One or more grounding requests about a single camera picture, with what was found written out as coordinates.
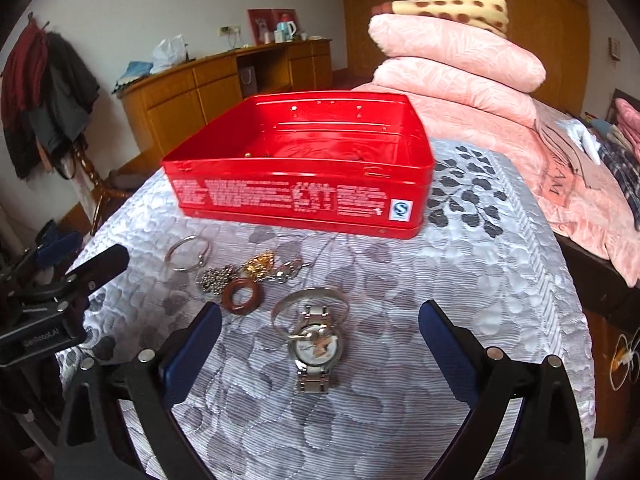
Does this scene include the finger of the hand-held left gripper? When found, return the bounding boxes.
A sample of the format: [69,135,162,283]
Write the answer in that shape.
[64,244,132,295]
[34,219,85,267]

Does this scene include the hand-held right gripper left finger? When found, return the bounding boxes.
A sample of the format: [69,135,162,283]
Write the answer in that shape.
[54,301,222,480]

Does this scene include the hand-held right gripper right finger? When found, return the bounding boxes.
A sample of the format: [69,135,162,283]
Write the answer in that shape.
[418,299,587,480]

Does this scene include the silver wristwatch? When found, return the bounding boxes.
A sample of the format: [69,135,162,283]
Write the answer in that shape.
[286,304,347,395]

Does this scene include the red tin box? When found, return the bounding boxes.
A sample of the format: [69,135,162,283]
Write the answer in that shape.
[161,91,436,241]

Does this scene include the wooden coat rack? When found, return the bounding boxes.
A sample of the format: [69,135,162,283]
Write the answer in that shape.
[74,139,137,237]

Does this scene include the thin silver bangle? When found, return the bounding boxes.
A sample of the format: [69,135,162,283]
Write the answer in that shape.
[164,234,213,274]

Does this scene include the grey quilted bedspread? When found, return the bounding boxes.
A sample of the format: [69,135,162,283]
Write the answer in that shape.
[55,137,599,480]

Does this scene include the gold pendant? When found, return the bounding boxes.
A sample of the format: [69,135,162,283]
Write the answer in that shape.
[242,252,277,282]

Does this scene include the dark hanging jackets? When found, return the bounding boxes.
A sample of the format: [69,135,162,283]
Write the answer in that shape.
[4,31,102,182]

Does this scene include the red hanging scarf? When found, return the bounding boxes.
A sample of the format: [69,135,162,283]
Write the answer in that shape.
[0,21,50,127]

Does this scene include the blue cloth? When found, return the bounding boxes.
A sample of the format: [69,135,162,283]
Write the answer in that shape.
[112,61,154,95]

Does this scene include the wooden cabinet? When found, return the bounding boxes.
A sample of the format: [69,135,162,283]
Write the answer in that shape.
[120,38,334,162]

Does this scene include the pink blanket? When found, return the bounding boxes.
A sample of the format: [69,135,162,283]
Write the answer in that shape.
[350,82,640,290]

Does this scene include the white plastic bag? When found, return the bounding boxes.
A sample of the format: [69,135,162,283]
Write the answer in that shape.
[150,34,189,74]

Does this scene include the grey paper bag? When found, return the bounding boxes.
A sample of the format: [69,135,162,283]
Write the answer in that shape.
[238,65,257,100]

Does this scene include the white cloth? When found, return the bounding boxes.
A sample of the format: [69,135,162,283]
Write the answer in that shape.
[564,119,602,165]

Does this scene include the plaid cloth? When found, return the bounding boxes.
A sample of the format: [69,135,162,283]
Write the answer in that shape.
[597,136,640,232]

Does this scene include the yellow spotted blanket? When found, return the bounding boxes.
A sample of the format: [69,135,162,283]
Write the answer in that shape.
[372,0,511,39]

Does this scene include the brown wooden ring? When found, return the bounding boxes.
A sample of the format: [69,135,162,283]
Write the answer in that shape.
[222,277,264,317]

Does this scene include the silver bead chain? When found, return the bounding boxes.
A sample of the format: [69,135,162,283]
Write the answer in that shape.
[200,264,242,297]

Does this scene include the silver cuff bracelet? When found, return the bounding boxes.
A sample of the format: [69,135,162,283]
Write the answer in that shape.
[270,287,352,335]

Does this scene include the silver charm necklace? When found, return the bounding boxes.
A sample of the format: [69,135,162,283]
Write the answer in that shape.
[272,234,351,285]

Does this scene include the dark wooden bed frame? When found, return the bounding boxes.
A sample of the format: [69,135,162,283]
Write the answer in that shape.
[554,232,640,458]

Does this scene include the white wire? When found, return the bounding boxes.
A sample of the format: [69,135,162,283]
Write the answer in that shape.
[609,329,640,405]

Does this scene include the red picture frame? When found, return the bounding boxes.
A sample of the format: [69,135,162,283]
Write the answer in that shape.
[247,8,297,46]

